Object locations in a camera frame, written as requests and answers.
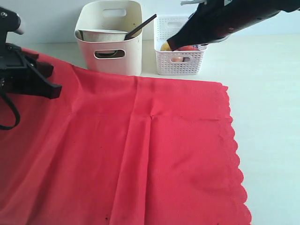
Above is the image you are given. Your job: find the pale green ceramic bowl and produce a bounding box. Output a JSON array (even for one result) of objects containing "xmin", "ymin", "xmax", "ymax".
[{"xmin": 78, "ymin": 29, "xmax": 128, "ymax": 58}]

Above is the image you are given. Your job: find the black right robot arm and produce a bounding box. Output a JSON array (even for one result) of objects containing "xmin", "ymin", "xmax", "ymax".
[{"xmin": 167, "ymin": 0, "xmax": 300, "ymax": 51}]

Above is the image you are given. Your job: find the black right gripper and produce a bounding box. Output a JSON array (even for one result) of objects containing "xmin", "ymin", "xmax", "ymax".
[{"xmin": 167, "ymin": 0, "xmax": 280, "ymax": 51}]

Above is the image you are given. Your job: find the dark wooden chopstick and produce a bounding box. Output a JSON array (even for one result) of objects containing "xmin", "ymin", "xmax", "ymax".
[{"xmin": 124, "ymin": 14, "xmax": 157, "ymax": 40}]

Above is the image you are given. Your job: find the red tablecloth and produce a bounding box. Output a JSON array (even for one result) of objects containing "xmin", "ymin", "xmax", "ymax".
[{"xmin": 0, "ymin": 53, "xmax": 251, "ymax": 225}]

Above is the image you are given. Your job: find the brown egg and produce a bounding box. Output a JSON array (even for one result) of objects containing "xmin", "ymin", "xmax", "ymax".
[{"xmin": 171, "ymin": 57, "xmax": 184, "ymax": 62}]

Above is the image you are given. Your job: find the cream plastic tub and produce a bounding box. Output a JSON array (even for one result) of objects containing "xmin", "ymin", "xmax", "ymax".
[{"xmin": 75, "ymin": 0, "xmax": 143, "ymax": 75}]

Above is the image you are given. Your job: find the red sausage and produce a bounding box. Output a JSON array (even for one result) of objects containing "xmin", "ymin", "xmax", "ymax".
[{"xmin": 177, "ymin": 45, "xmax": 199, "ymax": 51}]

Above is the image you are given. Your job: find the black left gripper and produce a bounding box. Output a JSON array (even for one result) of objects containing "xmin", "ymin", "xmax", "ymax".
[{"xmin": 0, "ymin": 43, "xmax": 62, "ymax": 99}]

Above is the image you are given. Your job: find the yellow lemon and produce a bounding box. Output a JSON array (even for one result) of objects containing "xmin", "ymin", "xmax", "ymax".
[{"xmin": 160, "ymin": 42, "xmax": 172, "ymax": 52}]

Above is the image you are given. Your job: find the white perforated plastic basket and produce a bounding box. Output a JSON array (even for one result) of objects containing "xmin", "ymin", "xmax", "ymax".
[{"xmin": 154, "ymin": 15, "xmax": 207, "ymax": 75}]

